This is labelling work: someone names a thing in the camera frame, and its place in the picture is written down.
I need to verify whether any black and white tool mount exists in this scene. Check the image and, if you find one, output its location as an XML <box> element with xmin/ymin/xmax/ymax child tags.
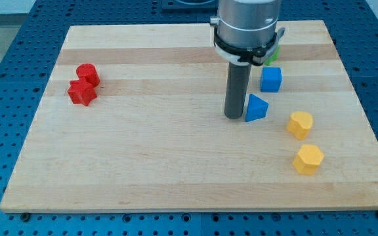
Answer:
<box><xmin>214</xmin><ymin>27</ymin><xmax>285</xmax><ymax>66</ymax></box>

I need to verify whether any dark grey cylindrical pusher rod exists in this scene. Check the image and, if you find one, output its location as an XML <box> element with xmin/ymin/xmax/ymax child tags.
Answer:
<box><xmin>224</xmin><ymin>63</ymin><xmax>251</xmax><ymax>119</ymax></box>

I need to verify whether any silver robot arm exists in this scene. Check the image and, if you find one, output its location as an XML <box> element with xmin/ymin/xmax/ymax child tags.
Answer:
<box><xmin>210</xmin><ymin>0</ymin><xmax>285</xmax><ymax>119</ymax></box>

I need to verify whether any yellow hexagon block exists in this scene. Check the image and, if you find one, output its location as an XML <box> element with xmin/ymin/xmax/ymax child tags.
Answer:
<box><xmin>293</xmin><ymin>144</ymin><xmax>324</xmax><ymax>175</ymax></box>

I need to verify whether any red star block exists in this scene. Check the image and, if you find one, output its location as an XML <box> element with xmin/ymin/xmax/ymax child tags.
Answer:
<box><xmin>68</xmin><ymin>79</ymin><xmax>97</xmax><ymax>106</ymax></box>

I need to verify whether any green block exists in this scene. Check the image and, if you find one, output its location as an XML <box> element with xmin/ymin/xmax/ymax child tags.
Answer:
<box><xmin>264</xmin><ymin>46</ymin><xmax>280</xmax><ymax>66</ymax></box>

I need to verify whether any blue cube block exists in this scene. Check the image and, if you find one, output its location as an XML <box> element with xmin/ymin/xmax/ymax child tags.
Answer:
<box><xmin>260</xmin><ymin>67</ymin><xmax>283</xmax><ymax>92</ymax></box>

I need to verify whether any blue triangle block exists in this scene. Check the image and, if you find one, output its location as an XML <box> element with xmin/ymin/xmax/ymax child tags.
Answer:
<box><xmin>245</xmin><ymin>94</ymin><xmax>269</xmax><ymax>122</ymax></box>

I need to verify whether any yellow heart block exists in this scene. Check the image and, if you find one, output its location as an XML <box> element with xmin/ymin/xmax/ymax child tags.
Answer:
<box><xmin>286</xmin><ymin>111</ymin><xmax>314</xmax><ymax>140</ymax></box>

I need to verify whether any wooden board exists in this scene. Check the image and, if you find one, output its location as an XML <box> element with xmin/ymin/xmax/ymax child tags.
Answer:
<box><xmin>0</xmin><ymin>20</ymin><xmax>378</xmax><ymax>213</ymax></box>

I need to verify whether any red cylinder block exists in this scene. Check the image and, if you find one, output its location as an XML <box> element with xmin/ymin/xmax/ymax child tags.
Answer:
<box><xmin>75</xmin><ymin>63</ymin><xmax>100</xmax><ymax>87</ymax></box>

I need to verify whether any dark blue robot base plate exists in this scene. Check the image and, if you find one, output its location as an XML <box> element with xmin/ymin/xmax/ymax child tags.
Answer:
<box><xmin>159</xmin><ymin>0</ymin><xmax>218</xmax><ymax>12</ymax></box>

